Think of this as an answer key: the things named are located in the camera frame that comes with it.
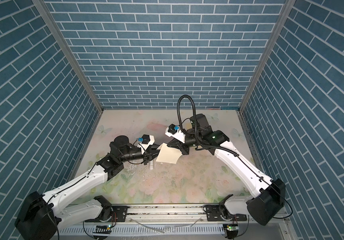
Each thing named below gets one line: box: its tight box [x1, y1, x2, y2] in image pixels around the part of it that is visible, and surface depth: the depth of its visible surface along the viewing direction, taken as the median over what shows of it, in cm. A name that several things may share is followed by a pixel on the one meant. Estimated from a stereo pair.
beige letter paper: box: [156, 142, 183, 164], surface depth 69 cm
